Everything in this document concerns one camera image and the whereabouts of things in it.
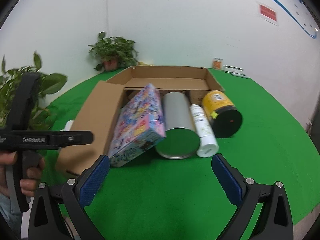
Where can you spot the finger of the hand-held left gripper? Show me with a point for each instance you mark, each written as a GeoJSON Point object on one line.
{"type": "Point", "coordinates": [75, 138]}

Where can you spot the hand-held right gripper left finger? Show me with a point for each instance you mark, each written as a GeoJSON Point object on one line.
{"type": "Point", "coordinates": [95, 180]}

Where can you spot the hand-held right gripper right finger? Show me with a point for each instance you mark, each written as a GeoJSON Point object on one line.
{"type": "Point", "coordinates": [227, 180]}

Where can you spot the white handheld fan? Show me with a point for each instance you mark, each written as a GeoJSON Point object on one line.
{"type": "Point", "coordinates": [68, 125]}

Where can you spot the white spray bottle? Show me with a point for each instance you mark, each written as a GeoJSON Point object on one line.
{"type": "Point", "coordinates": [203, 130]}

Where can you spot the colourful printed toy box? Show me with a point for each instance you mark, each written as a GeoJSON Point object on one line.
{"type": "Point", "coordinates": [140, 125]}

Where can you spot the yellow jar with black lid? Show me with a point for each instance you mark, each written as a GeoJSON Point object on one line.
{"type": "Point", "coordinates": [217, 102]}

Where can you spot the silver cylindrical can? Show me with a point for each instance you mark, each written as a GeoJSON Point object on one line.
{"type": "Point", "coordinates": [176, 115]}

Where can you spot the brown cardboard box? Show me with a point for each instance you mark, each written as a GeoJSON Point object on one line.
{"type": "Point", "coordinates": [175, 76]}

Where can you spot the person's left hand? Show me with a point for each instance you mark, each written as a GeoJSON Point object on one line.
{"type": "Point", "coordinates": [31, 177]}

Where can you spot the large-leaved green plant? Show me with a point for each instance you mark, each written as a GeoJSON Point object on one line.
{"type": "Point", "coordinates": [50, 85]}

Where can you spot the green table cloth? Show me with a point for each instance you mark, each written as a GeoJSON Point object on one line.
{"type": "Point", "coordinates": [162, 192]}

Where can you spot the person's blue jeans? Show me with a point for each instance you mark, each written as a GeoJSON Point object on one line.
{"type": "Point", "coordinates": [7, 217]}

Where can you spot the potted plant in orange pot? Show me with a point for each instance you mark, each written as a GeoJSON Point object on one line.
{"type": "Point", "coordinates": [112, 50]}

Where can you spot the small orange jar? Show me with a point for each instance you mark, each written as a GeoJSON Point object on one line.
{"type": "Point", "coordinates": [218, 63]}

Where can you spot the red wall sign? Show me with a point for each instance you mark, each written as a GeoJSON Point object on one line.
{"type": "Point", "coordinates": [268, 12]}

